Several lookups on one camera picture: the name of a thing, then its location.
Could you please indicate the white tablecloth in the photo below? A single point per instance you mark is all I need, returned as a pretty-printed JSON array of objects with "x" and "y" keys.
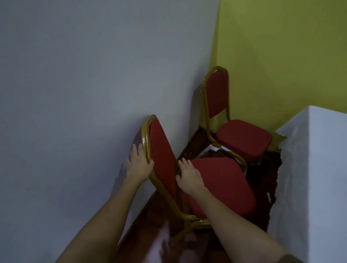
[{"x": 311, "y": 176}]

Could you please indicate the person's right forearm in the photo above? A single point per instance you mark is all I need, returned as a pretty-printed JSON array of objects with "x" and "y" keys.
[{"x": 238, "y": 230}]

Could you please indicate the red padded gold-frame chair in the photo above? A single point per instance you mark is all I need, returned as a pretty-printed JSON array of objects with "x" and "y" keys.
[
  {"x": 225, "y": 187},
  {"x": 244, "y": 138}
]

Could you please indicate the person's left hand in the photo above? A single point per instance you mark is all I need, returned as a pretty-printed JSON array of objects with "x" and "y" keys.
[{"x": 139, "y": 168}]

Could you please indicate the person's left forearm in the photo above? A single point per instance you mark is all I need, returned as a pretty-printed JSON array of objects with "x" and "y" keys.
[{"x": 103, "y": 225}]

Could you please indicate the person's right hand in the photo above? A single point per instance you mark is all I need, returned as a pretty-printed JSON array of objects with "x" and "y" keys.
[{"x": 191, "y": 180}]

